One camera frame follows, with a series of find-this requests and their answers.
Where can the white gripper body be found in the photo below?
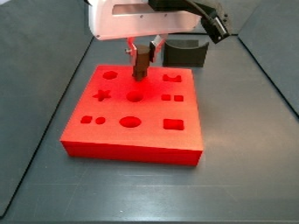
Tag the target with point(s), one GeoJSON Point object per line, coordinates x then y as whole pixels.
{"type": "Point", "coordinates": [117, 19]}

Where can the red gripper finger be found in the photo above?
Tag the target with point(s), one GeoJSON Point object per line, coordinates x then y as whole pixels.
{"type": "Point", "coordinates": [131, 50]}
{"type": "Point", "coordinates": [157, 45]}

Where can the dark three-prong peg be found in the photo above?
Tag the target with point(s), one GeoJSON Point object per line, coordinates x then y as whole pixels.
{"type": "Point", "coordinates": [142, 62]}

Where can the black curved holder stand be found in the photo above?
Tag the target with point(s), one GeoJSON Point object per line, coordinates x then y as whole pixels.
{"type": "Point", "coordinates": [185, 53]}

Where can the red shape-sorter block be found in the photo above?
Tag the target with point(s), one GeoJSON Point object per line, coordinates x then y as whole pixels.
{"type": "Point", "coordinates": [137, 120]}

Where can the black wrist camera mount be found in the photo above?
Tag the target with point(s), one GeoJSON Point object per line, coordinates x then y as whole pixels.
{"type": "Point", "coordinates": [214, 19]}

